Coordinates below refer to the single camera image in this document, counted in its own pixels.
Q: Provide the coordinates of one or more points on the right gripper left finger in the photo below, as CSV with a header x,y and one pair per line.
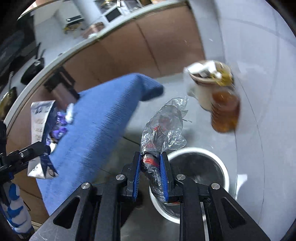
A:
x,y
132,176

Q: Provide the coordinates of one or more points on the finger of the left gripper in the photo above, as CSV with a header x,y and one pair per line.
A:
x,y
18,160

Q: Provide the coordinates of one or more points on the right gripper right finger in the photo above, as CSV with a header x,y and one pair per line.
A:
x,y
167,179

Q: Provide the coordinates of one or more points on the white blue snack bag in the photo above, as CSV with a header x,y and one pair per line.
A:
x,y
43,120

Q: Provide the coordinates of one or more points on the clear plastic wrapper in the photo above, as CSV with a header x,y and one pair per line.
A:
x,y
163,132

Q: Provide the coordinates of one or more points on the purple candy wrapper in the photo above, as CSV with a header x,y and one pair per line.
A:
x,y
60,128

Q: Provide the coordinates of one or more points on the white rimmed trash bin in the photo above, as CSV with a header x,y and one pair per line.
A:
x,y
201,165

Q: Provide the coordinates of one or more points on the beige trash bucket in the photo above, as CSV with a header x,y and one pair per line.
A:
x,y
203,77

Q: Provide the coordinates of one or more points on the brass wok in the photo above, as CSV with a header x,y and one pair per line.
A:
x,y
8,99

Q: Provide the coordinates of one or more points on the blue terry towel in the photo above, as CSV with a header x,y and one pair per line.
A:
x,y
100,117

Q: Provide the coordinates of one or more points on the white crumpled tissue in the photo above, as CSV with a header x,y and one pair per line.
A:
x,y
69,116

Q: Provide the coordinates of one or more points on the black wok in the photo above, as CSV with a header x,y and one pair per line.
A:
x,y
34,68

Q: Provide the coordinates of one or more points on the grey black electric kettle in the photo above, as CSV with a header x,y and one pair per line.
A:
x,y
61,86

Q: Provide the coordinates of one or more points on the amber oil bottle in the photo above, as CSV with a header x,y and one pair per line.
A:
x,y
225,109

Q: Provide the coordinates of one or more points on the copper rice cooker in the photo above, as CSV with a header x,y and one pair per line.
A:
x,y
95,28

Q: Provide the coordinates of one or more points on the white microwave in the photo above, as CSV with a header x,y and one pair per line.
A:
x,y
113,13

